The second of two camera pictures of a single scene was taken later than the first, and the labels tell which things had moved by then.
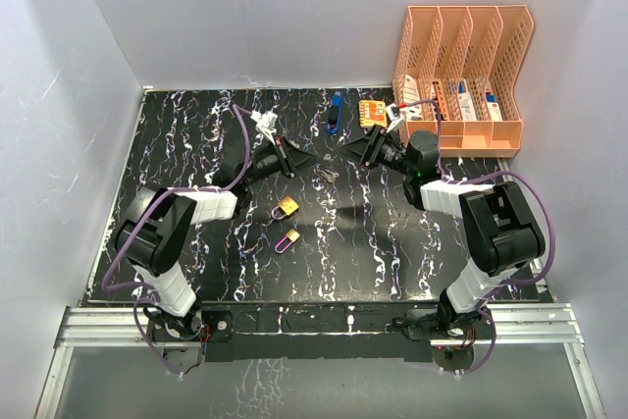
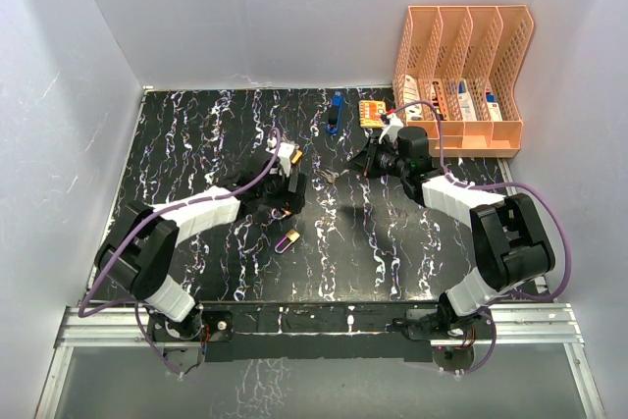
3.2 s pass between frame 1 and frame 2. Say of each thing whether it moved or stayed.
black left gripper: moved
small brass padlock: stayed
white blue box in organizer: stayed
